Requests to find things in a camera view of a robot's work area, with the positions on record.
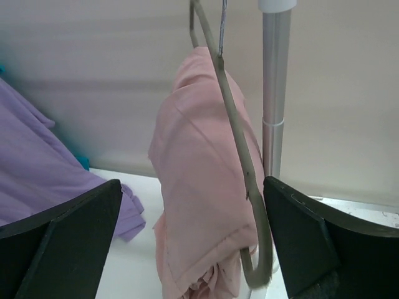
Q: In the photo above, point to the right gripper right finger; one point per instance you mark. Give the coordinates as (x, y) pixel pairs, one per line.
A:
(326, 253)

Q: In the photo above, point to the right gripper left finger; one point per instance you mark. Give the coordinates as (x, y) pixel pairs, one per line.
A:
(61, 252)

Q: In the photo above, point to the white rack pole with base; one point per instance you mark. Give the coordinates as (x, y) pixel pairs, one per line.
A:
(276, 25)

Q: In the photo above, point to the grey clothes hanger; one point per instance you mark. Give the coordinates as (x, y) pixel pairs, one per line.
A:
(259, 276)

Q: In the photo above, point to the pink trousers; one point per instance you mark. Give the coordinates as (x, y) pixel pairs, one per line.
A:
(207, 219)

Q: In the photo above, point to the purple hanging shirt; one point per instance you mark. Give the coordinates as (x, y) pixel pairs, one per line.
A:
(37, 171)

